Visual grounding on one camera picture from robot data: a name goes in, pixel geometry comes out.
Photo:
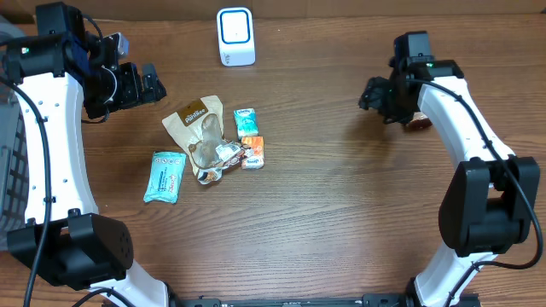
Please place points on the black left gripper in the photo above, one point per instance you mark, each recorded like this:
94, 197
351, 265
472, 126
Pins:
136, 94

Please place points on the grey plastic mesh basket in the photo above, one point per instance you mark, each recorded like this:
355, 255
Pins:
14, 167

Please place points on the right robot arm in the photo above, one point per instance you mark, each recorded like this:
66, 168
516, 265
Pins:
487, 215

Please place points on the beige brown snack bag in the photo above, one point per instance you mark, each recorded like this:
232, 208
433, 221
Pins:
198, 129

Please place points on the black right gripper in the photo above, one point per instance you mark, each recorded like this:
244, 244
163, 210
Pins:
372, 100

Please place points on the orange small snack packet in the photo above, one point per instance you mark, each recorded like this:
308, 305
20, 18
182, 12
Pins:
255, 148

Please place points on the light blue wipes pack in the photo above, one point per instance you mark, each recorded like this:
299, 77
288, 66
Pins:
166, 176

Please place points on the green lid seasoning jar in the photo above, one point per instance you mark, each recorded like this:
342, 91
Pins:
419, 121

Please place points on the white barcode scanner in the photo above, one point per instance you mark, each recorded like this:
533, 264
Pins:
235, 37

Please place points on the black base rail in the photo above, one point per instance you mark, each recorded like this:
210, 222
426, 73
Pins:
298, 302

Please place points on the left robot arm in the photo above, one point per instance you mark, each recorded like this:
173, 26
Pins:
60, 75

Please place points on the teal tissue pocket pack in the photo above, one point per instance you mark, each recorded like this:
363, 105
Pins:
246, 122

